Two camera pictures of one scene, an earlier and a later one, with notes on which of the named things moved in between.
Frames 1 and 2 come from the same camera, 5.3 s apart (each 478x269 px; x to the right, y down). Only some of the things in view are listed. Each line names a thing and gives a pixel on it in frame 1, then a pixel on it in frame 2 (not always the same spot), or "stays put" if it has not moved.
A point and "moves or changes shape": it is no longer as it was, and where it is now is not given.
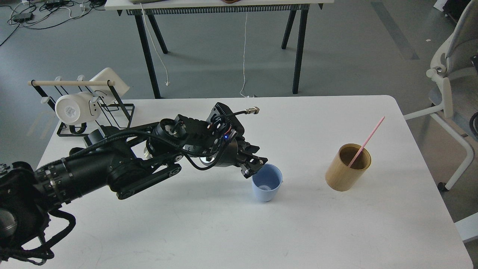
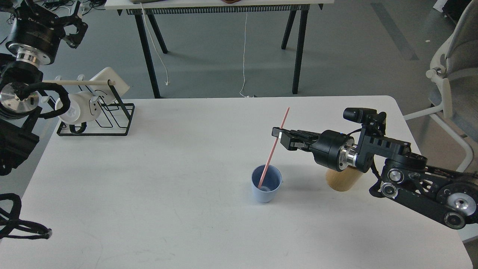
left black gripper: [230, 152] to [37, 32]
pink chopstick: [364, 144] moves or changes shape
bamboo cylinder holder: [339, 177] stays put
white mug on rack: [75, 108] stays put
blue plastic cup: [266, 182] stays put
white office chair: [454, 58] stays put
